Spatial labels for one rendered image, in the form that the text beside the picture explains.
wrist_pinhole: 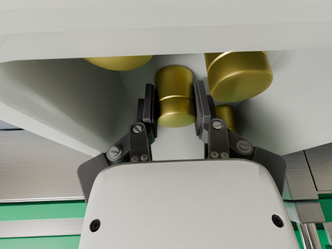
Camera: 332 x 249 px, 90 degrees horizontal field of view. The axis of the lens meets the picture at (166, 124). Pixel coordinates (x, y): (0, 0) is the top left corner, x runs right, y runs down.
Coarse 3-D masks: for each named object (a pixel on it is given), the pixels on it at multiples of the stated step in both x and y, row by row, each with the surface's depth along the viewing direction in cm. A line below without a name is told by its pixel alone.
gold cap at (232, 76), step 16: (208, 64) 10; (224, 64) 9; (240, 64) 8; (256, 64) 8; (208, 80) 10; (224, 80) 9; (240, 80) 9; (256, 80) 9; (272, 80) 9; (224, 96) 10; (240, 96) 10
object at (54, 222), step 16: (0, 208) 28; (16, 208) 28; (32, 208) 28; (48, 208) 28; (64, 208) 28; (80, 208) 28; (0, 224) 28; (16, 224) 28; (32, 224) 28; (48, 224) 28; (64, 224) 27; (80, 224) 27; (0, 240) 27; (16, 240) 26; (32, 240) 26; (48, 240) 26; (64, 240) 26
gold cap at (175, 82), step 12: (168, 72) 14; (180, 72) 14; (156, 84) 14; (168, 84) 13; (180, 84) 13; (192, 84) 14; (156, 96) 14; (168, 96) 13; (180, 96) 13; (192, 96) 14; (156, 108) 14; (168, 108) 13; (180, 108) 12; (192, 108) 13; (156, 120) 14; (168, 120) 13; (180, 120) 14; (192, 120) 14
